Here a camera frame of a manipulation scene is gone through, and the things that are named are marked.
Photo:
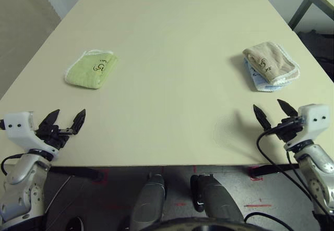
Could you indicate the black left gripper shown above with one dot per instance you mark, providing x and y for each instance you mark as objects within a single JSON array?
[{"x": 53, "y": 137}]

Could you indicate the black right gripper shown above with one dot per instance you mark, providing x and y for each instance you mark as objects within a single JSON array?
[{"x": 288, "y": 132}]

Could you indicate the beige towel with white trim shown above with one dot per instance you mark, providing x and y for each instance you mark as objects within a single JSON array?
[{"x": 271, "y": 61}]

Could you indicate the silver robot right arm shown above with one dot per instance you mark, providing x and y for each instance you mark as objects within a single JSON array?
[{"x": 315, "y": 168}]

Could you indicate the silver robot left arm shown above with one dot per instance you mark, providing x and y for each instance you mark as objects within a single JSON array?
[{"x": 23, "y": 179}]

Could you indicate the folded blue towel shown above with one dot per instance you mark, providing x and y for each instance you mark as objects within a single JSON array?
[{"x": 261, "y": 83}]

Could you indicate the folded green towel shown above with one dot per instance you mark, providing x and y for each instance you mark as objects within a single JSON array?
[{"x": 88, "y": 70}]

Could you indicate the black table leg bar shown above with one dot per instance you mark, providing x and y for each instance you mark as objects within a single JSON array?
[
  {"x": 78, "y": 172},
  {"x": 274, "y": 169}
]

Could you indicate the black round floor object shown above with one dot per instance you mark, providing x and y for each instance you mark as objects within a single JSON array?
[{"x": 74, "y": 224}]

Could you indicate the grey robot right leg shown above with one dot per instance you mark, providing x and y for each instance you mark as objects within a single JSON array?
[{"x": 216, "y": 202}]

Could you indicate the grey robot leg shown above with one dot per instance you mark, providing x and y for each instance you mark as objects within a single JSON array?
[
  {"x": 148, "y": 202},
  {"x": 216, "y": 202}
]

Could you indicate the side table with black legs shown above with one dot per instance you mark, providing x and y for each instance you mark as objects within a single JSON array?
[{"x": 300, "y": 9}]

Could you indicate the beige fabric curtain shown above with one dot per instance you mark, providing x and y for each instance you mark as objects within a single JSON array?
[{"x": 21, "y": 19}]

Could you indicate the grey robot left leg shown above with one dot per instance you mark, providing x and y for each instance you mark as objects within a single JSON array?
[{"x": 148, "y": 202}]

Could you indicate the black robot waist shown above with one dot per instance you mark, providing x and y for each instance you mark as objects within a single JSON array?
[{"x": 201, "y": 224}]

